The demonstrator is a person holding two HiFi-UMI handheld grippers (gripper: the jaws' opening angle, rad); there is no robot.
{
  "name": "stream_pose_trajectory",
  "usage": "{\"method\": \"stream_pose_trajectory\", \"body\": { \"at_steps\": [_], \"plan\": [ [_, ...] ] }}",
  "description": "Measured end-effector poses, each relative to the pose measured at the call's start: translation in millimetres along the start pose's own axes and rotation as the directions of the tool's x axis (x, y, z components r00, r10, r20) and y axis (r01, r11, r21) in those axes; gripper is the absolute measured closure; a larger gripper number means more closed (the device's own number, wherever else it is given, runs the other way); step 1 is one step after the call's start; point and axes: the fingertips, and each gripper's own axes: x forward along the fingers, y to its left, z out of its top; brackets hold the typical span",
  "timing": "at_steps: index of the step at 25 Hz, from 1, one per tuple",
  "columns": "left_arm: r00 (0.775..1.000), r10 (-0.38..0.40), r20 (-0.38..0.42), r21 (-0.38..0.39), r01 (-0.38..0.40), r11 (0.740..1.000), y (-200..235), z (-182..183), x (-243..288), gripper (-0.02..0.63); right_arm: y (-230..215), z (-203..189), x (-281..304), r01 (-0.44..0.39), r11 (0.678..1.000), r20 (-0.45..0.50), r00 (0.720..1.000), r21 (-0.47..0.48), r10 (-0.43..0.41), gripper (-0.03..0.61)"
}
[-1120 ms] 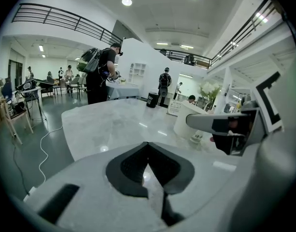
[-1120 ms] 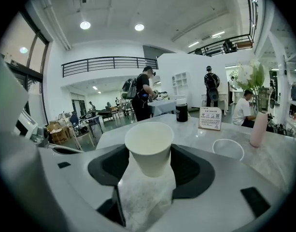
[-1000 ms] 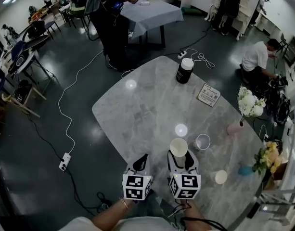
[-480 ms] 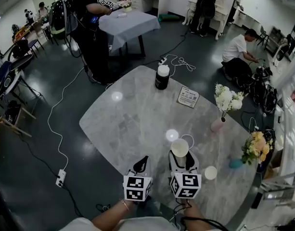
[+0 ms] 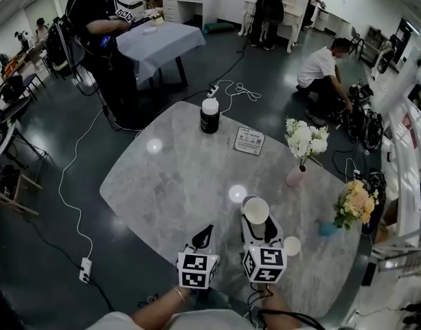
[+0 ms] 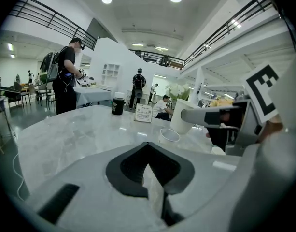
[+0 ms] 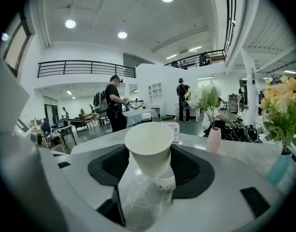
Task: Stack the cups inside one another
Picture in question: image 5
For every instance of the person's left forearm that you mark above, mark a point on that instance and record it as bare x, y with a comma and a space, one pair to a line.
162, 304

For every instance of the yellow flower bouquet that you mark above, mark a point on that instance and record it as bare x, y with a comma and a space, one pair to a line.
356, 203

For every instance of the white floor fan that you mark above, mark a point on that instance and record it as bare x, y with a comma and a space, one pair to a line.
383, 62

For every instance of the black bottle with white lid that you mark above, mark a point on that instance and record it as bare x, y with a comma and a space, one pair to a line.
210, 117

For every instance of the pile of black equipment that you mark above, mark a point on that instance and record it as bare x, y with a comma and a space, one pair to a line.
363, 119

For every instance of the dark blue chair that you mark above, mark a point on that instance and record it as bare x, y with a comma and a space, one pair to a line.
2, 126

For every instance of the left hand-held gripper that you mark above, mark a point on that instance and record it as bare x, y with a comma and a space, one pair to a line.
196, 268

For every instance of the person's right forearm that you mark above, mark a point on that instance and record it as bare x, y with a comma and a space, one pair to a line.
274, 301

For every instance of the white power strip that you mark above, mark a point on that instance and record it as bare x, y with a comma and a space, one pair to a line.
214, 90
85, 270

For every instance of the table with grey-blue cloth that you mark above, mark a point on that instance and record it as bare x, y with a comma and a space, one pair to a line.
158, 43

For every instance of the pink vase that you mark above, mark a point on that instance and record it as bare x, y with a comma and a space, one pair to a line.
295, 176

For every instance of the green rolled mat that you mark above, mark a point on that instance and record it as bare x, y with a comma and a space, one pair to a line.
218, 28

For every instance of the teal vase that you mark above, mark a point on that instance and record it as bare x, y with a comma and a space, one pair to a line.
327, 228

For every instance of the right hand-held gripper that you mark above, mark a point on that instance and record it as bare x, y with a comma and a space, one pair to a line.
265, 261

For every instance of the person's white shirt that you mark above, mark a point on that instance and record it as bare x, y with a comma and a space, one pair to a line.
196, 321

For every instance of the printed paper card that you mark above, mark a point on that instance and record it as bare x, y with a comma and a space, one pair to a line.
249, 141

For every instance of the white dressing table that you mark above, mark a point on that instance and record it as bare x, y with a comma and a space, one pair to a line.
289, 16

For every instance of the small potted flowers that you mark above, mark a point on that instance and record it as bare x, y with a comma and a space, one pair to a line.
154, 15

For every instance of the white counter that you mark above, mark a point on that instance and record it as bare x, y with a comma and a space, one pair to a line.
407, 170

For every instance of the white flower bouquet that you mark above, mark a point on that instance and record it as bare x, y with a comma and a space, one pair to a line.
305, 137

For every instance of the white paper cup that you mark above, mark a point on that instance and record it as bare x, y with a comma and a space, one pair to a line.
292, 246
255, 210

